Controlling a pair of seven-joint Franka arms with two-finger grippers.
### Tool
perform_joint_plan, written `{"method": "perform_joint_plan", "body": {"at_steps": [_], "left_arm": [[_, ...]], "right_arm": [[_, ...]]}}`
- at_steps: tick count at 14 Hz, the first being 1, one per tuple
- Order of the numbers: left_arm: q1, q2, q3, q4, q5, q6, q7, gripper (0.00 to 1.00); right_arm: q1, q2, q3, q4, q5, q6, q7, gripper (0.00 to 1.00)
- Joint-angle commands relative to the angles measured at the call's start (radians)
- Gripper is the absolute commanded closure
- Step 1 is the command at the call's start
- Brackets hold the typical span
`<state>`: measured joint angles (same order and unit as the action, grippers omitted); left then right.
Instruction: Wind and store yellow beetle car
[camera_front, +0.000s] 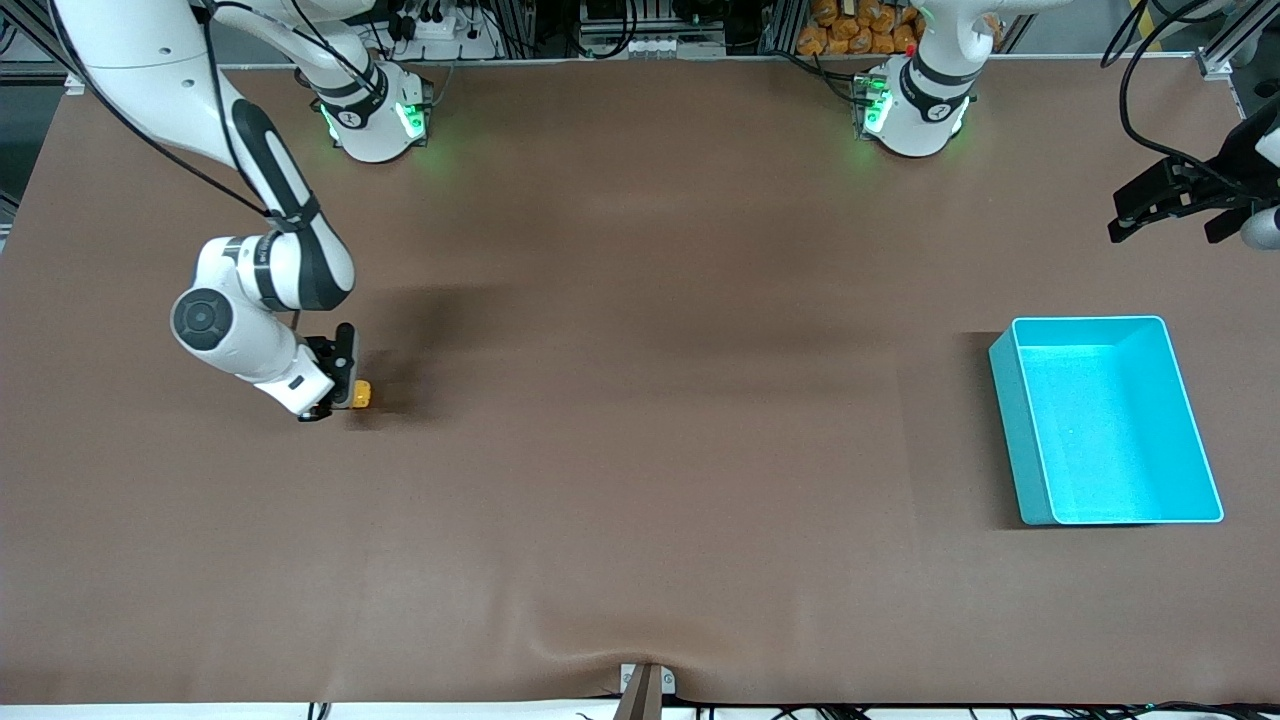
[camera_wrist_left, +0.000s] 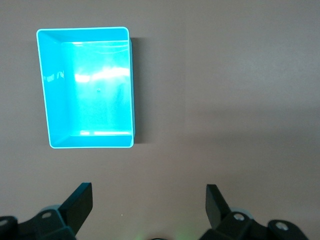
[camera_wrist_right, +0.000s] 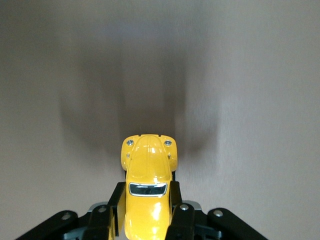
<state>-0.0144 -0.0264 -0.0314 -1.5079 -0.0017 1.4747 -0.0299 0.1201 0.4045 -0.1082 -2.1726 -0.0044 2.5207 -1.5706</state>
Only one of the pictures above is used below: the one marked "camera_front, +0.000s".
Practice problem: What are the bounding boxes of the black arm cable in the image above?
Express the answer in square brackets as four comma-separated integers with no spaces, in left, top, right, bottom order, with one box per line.
[1100,0,1233,193]
[48,0,383,331]

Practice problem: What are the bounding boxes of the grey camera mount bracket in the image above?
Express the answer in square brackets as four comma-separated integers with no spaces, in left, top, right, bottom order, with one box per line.
[620,662,677,720]

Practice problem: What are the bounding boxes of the orange snack bags pile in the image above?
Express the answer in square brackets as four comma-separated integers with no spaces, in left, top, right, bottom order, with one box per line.
[797,0,926,57]

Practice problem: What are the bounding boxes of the white connector block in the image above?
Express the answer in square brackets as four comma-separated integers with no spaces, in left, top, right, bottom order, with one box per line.
[580,35,727,59]

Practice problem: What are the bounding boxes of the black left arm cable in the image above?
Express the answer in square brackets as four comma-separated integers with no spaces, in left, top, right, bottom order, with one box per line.
[1100,0,1233,193]

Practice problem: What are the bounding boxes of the white power strip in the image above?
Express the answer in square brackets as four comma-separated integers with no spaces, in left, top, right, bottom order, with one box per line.
[395,0,501,61]

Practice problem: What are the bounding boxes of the aluminium frame profile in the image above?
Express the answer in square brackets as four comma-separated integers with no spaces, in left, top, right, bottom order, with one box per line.
[1195,0,1280,81]
[0,0,63,81]

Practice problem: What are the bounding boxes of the turquoise plastic bin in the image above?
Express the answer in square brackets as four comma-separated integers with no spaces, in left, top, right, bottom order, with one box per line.
[988,315,1225,527]

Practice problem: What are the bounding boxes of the brown table mat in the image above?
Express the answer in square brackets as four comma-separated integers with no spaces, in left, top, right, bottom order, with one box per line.
[0,55,1280,707]

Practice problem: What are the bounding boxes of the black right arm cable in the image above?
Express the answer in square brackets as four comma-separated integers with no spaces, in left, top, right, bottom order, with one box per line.
[48,0,383,331]

